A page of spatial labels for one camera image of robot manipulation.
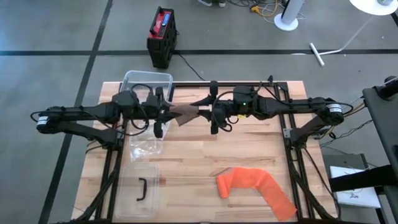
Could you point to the red black battery box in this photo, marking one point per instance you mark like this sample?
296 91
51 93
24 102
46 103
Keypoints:
161 40

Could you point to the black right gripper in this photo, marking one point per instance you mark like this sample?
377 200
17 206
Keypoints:
214 127

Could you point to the orange elastic bandage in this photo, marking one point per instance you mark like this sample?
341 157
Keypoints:
258 183

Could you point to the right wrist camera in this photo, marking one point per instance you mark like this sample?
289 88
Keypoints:
245 93

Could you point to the brown elastic bandage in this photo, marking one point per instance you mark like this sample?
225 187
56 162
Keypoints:
186 113

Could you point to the white floor stand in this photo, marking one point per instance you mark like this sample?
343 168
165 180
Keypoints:
317 54

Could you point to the black table frame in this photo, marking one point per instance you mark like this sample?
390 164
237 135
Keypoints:
192 84

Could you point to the white box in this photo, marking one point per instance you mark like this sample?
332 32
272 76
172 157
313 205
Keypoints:
354 199

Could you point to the black side machine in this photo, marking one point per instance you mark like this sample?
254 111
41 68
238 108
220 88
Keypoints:
382 124

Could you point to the black flat bar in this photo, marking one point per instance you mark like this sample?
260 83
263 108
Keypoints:
357 180

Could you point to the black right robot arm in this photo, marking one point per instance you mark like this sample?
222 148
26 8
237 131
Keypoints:
295 104

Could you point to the grey flat box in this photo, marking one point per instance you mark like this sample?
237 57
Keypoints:
342 160

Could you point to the white pole with round base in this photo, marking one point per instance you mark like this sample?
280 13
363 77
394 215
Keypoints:
290 12

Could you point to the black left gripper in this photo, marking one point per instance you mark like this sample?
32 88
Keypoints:
158 130

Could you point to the clear plastic container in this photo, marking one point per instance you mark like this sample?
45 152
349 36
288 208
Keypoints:
146 79

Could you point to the person's shoe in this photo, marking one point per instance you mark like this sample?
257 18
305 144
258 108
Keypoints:
221 2
205 2

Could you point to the clear plastic bag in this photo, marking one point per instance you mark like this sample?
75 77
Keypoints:
146 146

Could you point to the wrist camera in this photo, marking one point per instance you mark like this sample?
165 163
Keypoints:
126 98
245 93

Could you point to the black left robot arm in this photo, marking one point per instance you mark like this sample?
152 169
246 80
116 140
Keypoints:
77 113

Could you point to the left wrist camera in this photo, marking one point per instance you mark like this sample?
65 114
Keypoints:
126 98

